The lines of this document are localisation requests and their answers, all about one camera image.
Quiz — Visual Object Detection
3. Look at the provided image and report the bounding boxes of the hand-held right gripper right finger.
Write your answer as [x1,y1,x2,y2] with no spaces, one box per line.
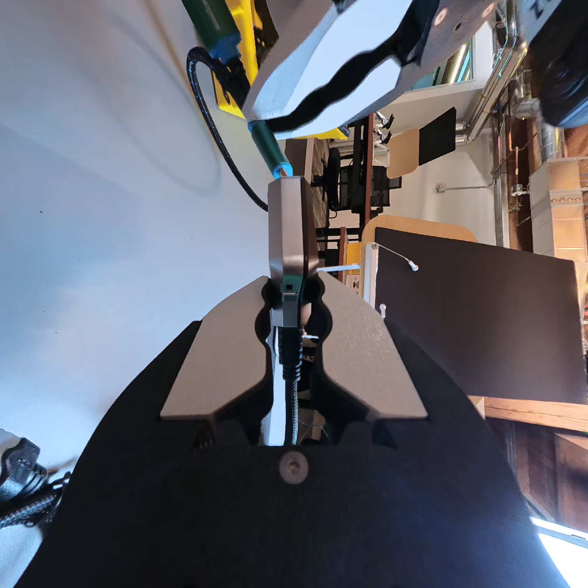
[308,272,428,423]

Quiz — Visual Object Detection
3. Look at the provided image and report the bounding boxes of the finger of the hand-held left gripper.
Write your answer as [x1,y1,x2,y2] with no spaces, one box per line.
[267,0,501,140]
[244,0,414,118]

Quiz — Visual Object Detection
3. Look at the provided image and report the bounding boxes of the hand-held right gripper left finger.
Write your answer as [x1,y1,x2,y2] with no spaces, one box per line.
[161,276,276,423]

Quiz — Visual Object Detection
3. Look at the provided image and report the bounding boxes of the yellow plastic bin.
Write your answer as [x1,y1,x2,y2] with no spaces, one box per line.
[210,0,352,140]

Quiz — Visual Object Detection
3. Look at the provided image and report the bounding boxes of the black braided hub cable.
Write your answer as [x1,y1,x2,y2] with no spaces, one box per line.
[0,326,308,529]

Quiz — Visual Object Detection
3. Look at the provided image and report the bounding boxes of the braided hdmi cable green plugs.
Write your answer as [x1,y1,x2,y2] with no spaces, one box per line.
[182,0,296,212]

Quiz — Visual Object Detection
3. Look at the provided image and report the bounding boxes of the grey hdmi hub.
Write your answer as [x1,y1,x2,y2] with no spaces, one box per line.
[269,178,320,331]

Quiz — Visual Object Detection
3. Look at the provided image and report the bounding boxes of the tan cardboard sheet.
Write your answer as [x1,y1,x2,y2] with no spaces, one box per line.
[386,129,421,180]

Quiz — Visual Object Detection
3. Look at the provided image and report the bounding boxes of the black panel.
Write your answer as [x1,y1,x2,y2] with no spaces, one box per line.
[418,108,458,166]

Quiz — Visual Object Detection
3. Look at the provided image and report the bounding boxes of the cluttered wooden desk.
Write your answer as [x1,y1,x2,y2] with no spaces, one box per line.
[317,115,405,258]

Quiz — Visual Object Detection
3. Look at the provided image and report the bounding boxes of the silver air duct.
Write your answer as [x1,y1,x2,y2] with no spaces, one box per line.
[464,0,561,161]

